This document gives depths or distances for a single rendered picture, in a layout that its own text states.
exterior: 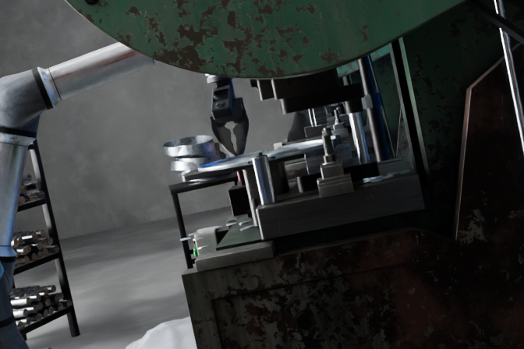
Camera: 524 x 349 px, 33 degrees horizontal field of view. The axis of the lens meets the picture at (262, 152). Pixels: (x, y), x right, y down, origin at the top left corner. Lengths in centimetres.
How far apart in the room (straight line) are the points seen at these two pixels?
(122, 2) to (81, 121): 738
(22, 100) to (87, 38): 677
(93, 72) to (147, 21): 63
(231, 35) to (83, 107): 742
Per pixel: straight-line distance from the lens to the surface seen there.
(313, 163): 176
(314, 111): 180
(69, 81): 200
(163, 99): 858
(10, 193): 214
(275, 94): 175
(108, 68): 200
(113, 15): 140
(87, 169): 878
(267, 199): 165
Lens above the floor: 89
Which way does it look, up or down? 3 degrees down
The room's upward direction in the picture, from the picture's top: 12 degrees counter-clockwise
